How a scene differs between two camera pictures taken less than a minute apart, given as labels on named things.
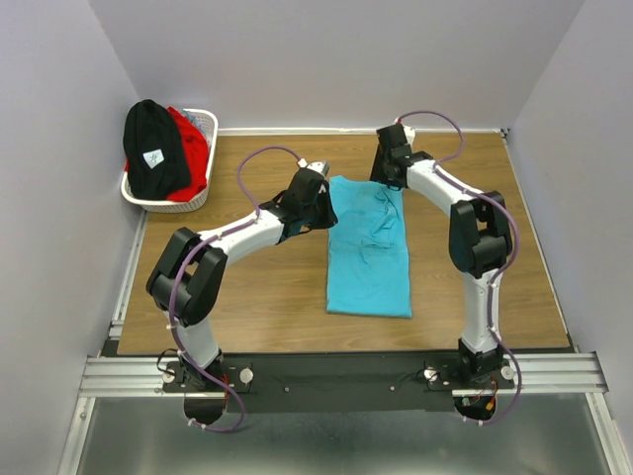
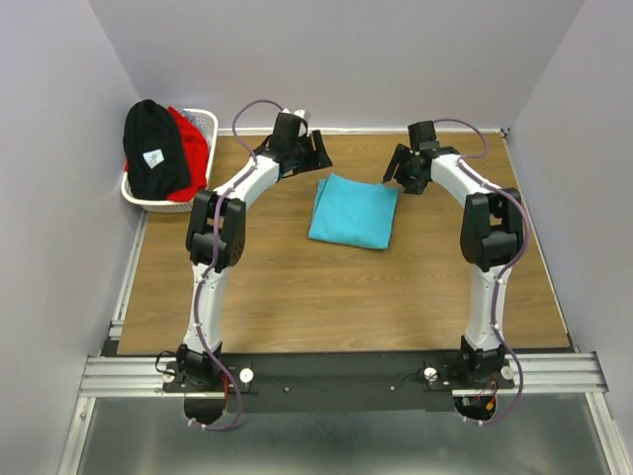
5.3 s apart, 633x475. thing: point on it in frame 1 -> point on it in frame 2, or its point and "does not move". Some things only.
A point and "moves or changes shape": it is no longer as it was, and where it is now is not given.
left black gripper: (321, 212) -> (313, 152)
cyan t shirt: (368, 260) moves or changes shape
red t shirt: (197, 152) does not move
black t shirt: (157, 156) does not move
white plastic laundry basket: (209, 121) does not move
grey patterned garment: (191, 117) does not move
